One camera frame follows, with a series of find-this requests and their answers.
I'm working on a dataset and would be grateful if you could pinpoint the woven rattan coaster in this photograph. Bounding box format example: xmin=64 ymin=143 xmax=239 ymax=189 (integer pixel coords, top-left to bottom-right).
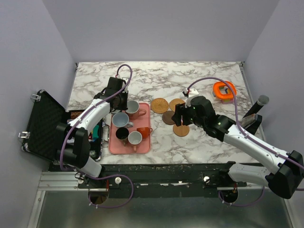
xmin=169 ymin=98 xmax=185 ymax=112
xmin=151 ymin=98 xmax=169 ymax=114

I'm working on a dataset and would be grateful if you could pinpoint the dark wood coaster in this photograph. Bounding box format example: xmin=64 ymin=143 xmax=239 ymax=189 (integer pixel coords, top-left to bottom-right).
xmin=162 ymin=111 xmax=175 ymax=125

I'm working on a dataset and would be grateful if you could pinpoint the light wood coaster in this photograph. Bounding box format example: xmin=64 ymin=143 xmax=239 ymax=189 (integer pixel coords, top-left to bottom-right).
xmin=173 ymin=124 xmax=190 ymax=137

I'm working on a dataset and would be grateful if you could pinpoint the pink mug white inside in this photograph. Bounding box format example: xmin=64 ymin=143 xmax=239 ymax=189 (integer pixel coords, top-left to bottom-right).
xmin=125 ymin=100 xmax=147 ymax=120

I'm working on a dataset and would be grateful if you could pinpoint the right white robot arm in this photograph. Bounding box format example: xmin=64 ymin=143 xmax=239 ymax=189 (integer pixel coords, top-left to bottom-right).
xmin=172 ymin=96 xmax=304 ymax=199

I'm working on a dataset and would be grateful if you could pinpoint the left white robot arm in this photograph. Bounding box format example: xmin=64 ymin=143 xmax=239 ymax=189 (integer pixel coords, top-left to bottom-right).
xmin=55 ymin=77 xmax=131 ymax=188

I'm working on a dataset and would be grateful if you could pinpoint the light blue cup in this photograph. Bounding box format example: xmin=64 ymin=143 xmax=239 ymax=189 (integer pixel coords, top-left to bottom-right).
xmin=112 ymin=112 xmax=133 ymax=128

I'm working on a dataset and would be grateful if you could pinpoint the orange red cup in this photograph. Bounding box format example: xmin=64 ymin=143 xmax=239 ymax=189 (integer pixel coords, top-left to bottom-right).
xmin=136 ymin=127 xmax=152 ymax=139

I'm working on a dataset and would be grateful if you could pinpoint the black cup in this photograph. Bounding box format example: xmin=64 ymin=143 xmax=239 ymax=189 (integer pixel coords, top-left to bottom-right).
xmin=115 ymin=127 xmax=129 ymax=146

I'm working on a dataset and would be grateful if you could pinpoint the black microphone stand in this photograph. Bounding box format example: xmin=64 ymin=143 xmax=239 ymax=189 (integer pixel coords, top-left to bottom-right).
xmin=240 ymin=114 xmax=263 ymax=135

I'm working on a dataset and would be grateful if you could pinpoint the pink plastic tray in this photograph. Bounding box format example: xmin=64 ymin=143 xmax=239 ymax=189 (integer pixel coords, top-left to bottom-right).
xmin=109 ymin=103 xmax=151 ymax=154

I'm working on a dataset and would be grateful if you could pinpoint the black grey microphone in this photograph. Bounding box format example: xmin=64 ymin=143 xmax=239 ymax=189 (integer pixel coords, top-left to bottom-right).
xmin=243 ymin=95 xmax=269 ymax=118

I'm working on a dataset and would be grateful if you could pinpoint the black poker chip case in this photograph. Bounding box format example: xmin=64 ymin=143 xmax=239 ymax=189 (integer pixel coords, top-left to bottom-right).
xmin=18 ymin=89 xmax=112 ymax=163

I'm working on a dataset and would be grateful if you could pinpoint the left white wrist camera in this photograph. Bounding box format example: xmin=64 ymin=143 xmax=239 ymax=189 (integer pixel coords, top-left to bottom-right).
xmin=120 ymin=76 xmax=129 ymax=83

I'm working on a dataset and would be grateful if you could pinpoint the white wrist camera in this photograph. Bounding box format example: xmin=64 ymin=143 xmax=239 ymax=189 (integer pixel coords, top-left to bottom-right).
xmin=182 ymin=88 xmax=199 ymax=107
xmin=120 ymin=76 xmax=129 ymax=83

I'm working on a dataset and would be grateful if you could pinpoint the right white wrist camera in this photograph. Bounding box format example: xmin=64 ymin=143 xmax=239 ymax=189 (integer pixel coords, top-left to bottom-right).
xmin=182 ymin=88 xmax=199 ymax=107

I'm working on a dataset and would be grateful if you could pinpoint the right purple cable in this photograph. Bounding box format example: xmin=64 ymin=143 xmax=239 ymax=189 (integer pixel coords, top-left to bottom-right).
xmin=187 ymin=77 xmax=304 ymax=207

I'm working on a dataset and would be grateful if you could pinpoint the purple cable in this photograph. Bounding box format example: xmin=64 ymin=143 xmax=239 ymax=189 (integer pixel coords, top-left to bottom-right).
xmin=59 ymin=64 xmax=134 ymax=209
xmin=187 ymin=77 xmax=304 ymax=207

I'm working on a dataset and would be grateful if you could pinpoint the white cup brown handle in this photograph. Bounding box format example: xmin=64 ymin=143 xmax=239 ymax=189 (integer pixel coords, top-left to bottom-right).
xmin=128 ymin=131 xmax=143 ymax=152

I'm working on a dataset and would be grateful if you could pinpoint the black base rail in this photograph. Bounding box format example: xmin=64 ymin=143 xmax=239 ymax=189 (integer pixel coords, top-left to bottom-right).
xmin=48 ymin=163 xmax=278 ymax=199

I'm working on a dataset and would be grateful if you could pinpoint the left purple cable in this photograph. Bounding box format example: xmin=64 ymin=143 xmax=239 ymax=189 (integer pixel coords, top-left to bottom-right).
xmin=59 ymin=64 xmax=134 ymax=209

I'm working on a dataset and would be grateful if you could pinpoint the aluminium rail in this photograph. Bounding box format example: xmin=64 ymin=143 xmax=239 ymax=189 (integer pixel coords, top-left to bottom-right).
xmin=38 ymin=172 xmax=78 ymax=191

